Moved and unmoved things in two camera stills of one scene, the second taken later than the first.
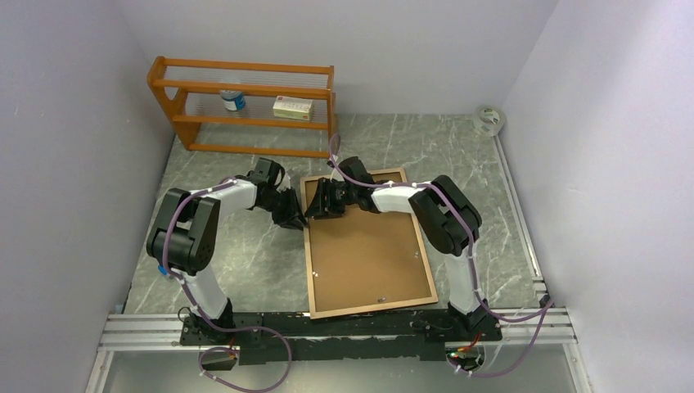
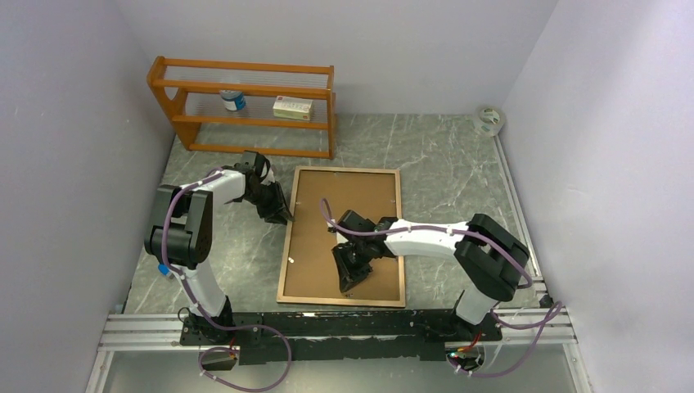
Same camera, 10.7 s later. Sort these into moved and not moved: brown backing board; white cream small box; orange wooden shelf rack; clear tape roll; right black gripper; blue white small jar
Moved: right black gripper; brown backing board
Not moved: clear tape roll; white cream small box; orange wooden shelf rack; blue white small jar
